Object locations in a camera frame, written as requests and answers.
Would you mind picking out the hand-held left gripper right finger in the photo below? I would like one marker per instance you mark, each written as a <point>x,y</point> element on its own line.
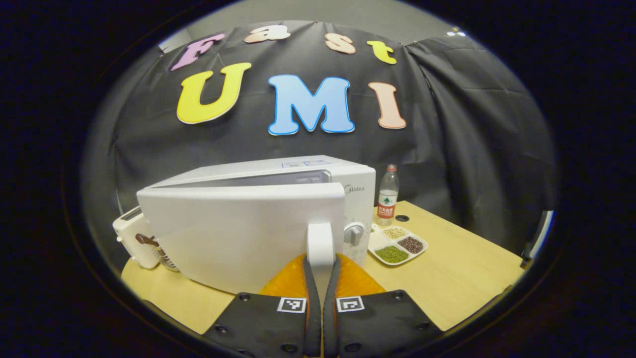
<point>330,323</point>

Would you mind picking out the white toaster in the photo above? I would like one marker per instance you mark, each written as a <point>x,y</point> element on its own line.
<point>131,238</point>

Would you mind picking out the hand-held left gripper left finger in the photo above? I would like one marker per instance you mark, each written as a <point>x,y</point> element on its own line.
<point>313,323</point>

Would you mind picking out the white microwave oven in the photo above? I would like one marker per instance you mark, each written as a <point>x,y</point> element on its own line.
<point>233,233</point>

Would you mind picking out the small ceiling light panel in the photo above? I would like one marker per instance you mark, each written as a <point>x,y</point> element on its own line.
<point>455,33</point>

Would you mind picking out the white divided plate of beans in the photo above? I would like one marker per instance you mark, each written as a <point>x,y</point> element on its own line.
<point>395,246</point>

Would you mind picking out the black backdrop cloth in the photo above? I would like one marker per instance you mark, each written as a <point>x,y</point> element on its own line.
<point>457,149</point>

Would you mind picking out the clear plastic water bottle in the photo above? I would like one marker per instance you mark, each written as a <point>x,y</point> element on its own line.
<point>387,199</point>

